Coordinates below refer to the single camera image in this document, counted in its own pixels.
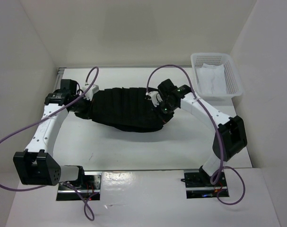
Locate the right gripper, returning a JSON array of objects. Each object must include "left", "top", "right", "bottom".
[{"left": 152, "top": 100, "right": 178, "bottom": 126}]

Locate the black pleated skirt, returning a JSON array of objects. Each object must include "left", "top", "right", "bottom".
[{"left": 75, "top": 87, "right": 174, "bottom": 133}]

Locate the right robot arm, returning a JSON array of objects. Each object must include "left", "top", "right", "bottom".
[{"left": 146, "top": 79, "right": 247, "bottom": 186}]

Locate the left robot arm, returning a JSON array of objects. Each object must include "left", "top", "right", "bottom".
[{"left": 13, "top": 79, "right": 99, "bottom": 189}]

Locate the white folded cloth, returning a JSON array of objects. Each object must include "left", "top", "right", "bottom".
[{"left": 196, "top": 63, "right": 227, "bottom": 96}]

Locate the white plastic lattice basket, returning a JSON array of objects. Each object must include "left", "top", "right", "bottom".
[{"left": 191, "top": 52, "right": 244, "bottom": 100}]

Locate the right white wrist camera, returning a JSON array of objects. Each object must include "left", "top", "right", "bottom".
[{"left": 146, "top": 91, "right": 163, "bottom": 107}]

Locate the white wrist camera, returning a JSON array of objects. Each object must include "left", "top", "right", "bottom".
[
  {"left": 146, "top": 91, "right": 163, "bottom": 107},
  {"left": 81, "top": 84, "right": 99, "bottom": 101}
]

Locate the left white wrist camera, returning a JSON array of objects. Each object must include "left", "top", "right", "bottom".
[{"left": 81, "top": 84, "right": 99, "bottom": 101}]

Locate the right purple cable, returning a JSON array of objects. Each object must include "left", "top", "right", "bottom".
[{"left": 146, "top": 64, "right": 247, "bottom": 205}]

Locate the purple cable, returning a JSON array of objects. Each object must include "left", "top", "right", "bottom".
[
  {"left": 0, "top": 67, "right": 99, "bottom": 221},
  {"left": 146, "top": 64, "right": 247, "bottom": 205}
]

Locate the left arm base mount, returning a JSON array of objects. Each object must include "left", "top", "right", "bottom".
[{"left": 56, "top": 171, "right": 102, "bottom": 201}]

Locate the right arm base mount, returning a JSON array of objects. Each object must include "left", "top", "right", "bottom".
[{"left": 181, "top": 170, "right": 229, "bottom": 199}]

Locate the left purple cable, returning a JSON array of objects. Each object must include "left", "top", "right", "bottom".
[{"left": 0, "top": 67, "right": 99, "bottom": 221}]

